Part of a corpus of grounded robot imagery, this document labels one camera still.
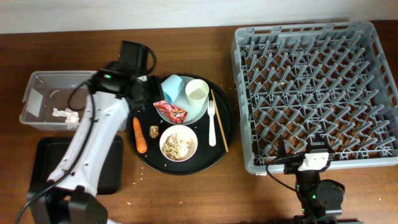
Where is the white tissue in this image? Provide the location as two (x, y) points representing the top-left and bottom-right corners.
(52, 108), (80, 129)

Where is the grey dishwasher rack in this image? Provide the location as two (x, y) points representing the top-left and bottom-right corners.
(231, 22), (397, 175)

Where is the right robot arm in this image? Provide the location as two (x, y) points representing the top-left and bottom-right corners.
(277, 133), (345, 224)

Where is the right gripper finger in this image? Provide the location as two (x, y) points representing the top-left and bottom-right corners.
(277, 135), (287, 158)
(315, 133), (334, 153)

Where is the orange carrot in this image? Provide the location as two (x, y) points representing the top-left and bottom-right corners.
(133, 117), (147, 154)

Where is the light blue cup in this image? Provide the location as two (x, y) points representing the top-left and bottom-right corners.
(161, 75), (185, 104)

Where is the red snack wrapper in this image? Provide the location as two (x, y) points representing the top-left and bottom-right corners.
(153, 100), (188, 124)

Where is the brown food chunk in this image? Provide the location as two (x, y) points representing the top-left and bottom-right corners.
(149, 126), (159, 139)

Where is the cream white cup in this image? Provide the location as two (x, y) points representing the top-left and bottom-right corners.
(185, 79), (210, 107)

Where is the food scraps and rice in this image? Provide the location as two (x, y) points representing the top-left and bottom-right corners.
(162, 133), (195, 161)

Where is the grey plate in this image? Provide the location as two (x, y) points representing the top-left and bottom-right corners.
(155, 75), (209, 125)

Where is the wooden chopstick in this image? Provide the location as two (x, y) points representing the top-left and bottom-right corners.
(210, 89), (229, 153)

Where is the white plastic fork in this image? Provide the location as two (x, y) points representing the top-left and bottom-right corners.
(207, 100), (216, 146)

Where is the clear plastic bin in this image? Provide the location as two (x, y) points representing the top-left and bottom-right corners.
(19, 70), (128, 131)

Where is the pink bowl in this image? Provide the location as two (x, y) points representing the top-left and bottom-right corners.
(159, 125), (198, 162)

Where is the round black serving tray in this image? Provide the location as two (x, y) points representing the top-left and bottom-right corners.
(126, 78), (235, 175)

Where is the black rectangular tray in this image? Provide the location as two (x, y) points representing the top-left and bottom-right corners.
(30, 136), (124, 195)

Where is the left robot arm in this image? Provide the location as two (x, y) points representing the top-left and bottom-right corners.
(24, 69), (163, 223)

